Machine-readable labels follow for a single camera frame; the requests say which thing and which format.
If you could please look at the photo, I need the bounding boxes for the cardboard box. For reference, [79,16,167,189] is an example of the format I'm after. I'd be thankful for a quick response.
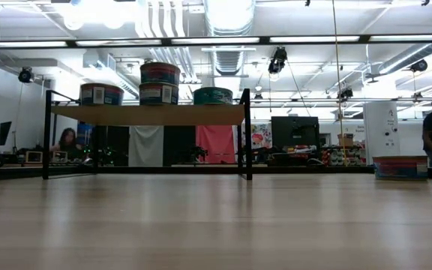
[337,133,355,148]

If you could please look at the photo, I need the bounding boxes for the gold lid red-blue can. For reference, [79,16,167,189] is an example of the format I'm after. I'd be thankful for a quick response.
[372,155,429,182]
[79,82,125,107]
[139,61,182,86]
[138,82,180,107]

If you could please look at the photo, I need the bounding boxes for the white pillar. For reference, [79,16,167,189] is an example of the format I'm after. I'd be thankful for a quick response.
[362,100,402,166]

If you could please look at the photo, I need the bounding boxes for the yellow hanging cord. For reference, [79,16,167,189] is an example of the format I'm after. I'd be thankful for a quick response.
[330,0,349,168]

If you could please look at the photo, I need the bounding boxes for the black ceiling speaker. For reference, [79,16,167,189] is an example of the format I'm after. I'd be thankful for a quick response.
[17,66,36,84]

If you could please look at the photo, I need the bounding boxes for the blue barrel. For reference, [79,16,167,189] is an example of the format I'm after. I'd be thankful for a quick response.
[76,121,94,146]

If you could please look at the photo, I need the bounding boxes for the floral poster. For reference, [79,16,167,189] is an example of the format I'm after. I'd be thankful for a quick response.
[251,123,273,150]

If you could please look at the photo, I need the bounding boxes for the black overhead light bar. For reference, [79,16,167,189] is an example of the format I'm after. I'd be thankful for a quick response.
[0,34,432,50]

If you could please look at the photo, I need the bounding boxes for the black monitor on stand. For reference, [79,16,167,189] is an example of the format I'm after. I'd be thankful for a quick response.
[0,120,14,148]

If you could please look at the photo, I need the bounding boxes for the red hanging cloth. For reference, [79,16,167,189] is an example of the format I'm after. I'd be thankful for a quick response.
[195,125,236,165]

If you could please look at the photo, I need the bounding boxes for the seated person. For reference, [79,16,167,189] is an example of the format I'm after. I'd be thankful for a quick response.
[49,127,84,162]

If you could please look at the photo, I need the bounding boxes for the rack with white containers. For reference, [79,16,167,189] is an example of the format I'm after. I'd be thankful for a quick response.
[320,145,367,167]

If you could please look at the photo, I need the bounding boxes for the black hanging spotlight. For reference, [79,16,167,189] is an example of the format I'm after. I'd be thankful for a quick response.
[409,58,429,74]
[337,87,354,101]
[267,46,289,75]

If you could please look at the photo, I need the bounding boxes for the black cabinet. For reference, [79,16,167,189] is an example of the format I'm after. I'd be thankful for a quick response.
[271,115,320,149]

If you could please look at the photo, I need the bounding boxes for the white hanging cloth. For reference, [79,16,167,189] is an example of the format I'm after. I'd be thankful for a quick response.
[127,125,164,168]

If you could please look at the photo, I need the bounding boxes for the silver ventilation duct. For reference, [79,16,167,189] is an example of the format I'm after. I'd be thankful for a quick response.
[200,0,257,77]

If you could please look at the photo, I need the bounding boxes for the wooden shelf with black legs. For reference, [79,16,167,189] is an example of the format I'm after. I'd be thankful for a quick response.
[42,88,254,182]

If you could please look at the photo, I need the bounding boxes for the teal label pull-tab can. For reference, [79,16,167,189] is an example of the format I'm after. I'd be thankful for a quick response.
[193,86,234,106]

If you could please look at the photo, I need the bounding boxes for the black metal table frame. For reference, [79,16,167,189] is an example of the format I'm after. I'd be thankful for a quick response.
[0,164,432,182]

